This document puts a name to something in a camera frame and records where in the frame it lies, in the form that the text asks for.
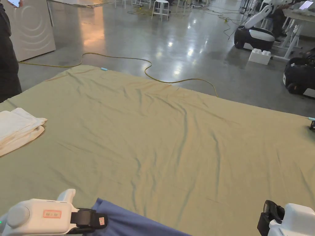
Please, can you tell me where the blue garment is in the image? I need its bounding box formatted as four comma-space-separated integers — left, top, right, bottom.
91, 197, 197, 236

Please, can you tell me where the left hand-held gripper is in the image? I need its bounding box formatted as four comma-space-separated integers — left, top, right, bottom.
0, 189, 108, 236

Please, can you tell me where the white and black robot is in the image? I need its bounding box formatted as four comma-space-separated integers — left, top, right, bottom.
233, 0, 297, 51

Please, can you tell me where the bed with pale green sheet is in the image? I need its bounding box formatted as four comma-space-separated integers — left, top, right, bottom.
0, 65, 315, 236

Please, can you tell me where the black wheeled robot base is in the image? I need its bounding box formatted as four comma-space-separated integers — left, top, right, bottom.
283, 48, 315, 99

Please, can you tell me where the long yellow floor cable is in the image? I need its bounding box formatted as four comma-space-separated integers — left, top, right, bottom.
17, 52, 219, 98

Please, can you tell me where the large white toy brick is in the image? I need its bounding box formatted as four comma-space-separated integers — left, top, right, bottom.
248, 48, 272, 65

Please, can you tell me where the white frame table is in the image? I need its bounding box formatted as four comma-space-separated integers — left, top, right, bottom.
270, 0, 315, 61

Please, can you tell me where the white round stool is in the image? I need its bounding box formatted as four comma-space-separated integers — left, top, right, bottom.
151, 0, 172, 22

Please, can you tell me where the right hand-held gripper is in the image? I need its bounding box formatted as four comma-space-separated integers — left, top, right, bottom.
257, 200, 315, 236

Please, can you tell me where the folded white cloth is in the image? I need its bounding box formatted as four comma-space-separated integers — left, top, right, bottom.
0, 107, 48, 157

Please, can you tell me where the white washing machine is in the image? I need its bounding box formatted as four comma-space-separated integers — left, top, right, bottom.
3, 0, 57, 62

